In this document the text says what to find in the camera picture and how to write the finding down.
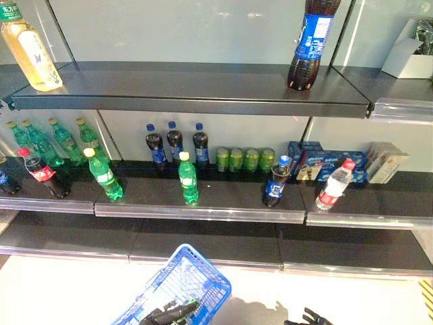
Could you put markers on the small blue product box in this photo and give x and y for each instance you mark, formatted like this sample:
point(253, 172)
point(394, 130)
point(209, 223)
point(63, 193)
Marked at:
point(294, 152)
point(312, 146)

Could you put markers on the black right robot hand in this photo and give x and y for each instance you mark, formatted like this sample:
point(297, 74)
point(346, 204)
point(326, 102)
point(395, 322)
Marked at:
point(311, 320)

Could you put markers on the water bottle red label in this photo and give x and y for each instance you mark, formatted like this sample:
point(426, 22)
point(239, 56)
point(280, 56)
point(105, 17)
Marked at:
point(333, 189)

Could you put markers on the yellow black hazard tape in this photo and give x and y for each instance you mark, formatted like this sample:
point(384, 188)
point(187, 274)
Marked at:
point(427, 294)

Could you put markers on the beige carton box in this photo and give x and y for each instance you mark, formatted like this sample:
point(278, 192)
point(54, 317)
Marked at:
point(385, 162)

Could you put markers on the green Sprite bottle yellow cap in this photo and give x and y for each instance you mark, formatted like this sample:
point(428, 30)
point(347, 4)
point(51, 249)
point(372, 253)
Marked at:
point(187, 179)
point(42, 145)
point(17, 139)
point(88, 135)
point(103, 177)
point(66, 142)

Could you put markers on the blue plastic shopping basket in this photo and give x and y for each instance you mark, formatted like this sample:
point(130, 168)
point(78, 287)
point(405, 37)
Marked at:
point(220, 291)

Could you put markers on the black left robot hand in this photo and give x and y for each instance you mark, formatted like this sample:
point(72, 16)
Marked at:
point(169, 313)

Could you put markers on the large Pepsi cola bottle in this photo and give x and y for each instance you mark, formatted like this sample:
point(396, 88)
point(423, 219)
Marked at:
point(309, 44)

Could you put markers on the Coca-Cola bottle red label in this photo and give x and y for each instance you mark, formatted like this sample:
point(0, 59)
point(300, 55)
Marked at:
point(42, 172)

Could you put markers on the glossy dark packet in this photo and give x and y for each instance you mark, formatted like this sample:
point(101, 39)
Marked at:
point(424, 37)

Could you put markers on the large yellow tea bottle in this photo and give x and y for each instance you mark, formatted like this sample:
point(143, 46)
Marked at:
point(30, 50)

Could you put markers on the white cardboard box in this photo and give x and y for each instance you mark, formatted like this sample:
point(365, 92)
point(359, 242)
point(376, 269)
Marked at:
point(402, 57)

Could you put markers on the large blue product box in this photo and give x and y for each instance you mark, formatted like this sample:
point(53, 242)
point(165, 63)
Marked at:
point(335, 162)

